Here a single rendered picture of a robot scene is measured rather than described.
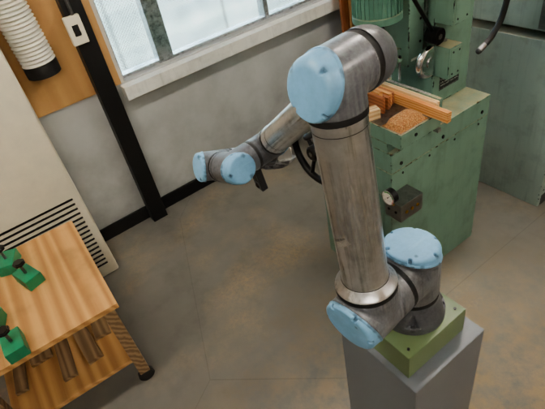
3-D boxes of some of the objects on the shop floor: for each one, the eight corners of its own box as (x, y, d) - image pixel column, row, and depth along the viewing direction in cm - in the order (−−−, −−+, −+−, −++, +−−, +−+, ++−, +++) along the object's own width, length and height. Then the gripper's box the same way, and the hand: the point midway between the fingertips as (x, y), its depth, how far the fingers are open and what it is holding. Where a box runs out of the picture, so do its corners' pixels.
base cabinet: (328, 248, 251) (315, 135, 207) (405, 197, 272) (406, 84, 228) (392, 297, 220) (391, 176, 176) (471, 235, 242) (489, 114, 197)
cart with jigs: (6, 354, 233) (-76, 265, 192) (113, 292, 253) (60, 201, 212) (33, 464, 187) (-66, 380, 147) (161, 379, 207) (105, 284, 167)
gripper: (253, 151, 145) (306, 143, 157) (238, 140, 152) (289, 134, 163) (250, 176, 149) (302, 166, 161) (235, 165, 156) (286, 157, 167)
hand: (291, 158), depth 163 cm, fingers closed
